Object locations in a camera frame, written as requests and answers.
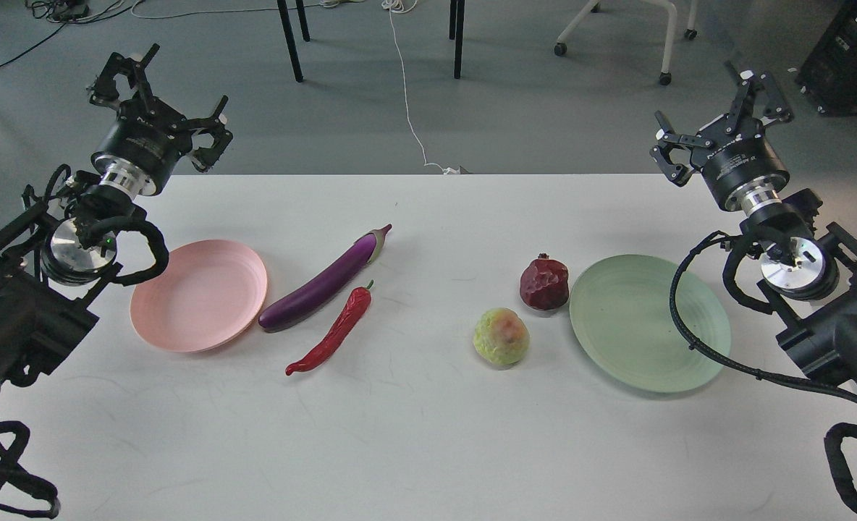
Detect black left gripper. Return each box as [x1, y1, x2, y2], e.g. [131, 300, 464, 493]
[88, 43, 233, 197]

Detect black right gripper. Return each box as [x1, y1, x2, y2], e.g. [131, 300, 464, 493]
[650, 61, 795, 212]

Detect dark red pomegranate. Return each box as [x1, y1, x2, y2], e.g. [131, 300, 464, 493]
[519, 252, 570, 311]

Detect purple eggplant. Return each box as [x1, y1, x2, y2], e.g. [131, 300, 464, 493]
[257, 224, 393, 333]

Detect red chili pepper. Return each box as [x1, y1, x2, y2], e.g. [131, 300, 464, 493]
[285, 279, 373, 376]

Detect yellow-green apple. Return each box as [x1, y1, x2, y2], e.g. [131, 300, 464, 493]
[472, 308, 531, 367]

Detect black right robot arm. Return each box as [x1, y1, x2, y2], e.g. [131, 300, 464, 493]
[650, 70, 857, 514]

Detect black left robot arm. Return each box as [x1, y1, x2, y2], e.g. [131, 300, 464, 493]
[0, 44, 233, 519]

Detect black equipment case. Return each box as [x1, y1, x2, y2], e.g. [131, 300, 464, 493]
[795, 1, 857, 117]

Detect black table legs left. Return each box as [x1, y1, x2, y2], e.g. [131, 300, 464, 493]
[275, 0, 311, 83]

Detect black table legs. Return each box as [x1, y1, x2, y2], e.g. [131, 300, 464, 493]
[448, 0, 466, 80]
[275, 0, 311, 83]

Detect pink plate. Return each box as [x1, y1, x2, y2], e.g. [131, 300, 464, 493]
[130, 240, 269, 353]

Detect white office chair base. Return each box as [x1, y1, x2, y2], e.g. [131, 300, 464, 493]
[553, 1, 702, 88]

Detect green plate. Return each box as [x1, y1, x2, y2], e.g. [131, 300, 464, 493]
[570, 254, 722, 394]

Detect black table legs right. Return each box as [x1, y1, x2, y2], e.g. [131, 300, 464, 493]
[448, 0, 466, 80]

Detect black cables on floor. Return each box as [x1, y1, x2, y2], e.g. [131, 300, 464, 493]
[0, 0, 147, 84]

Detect white cable on floor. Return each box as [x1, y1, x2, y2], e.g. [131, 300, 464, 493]
[381, 0, 465, 176]

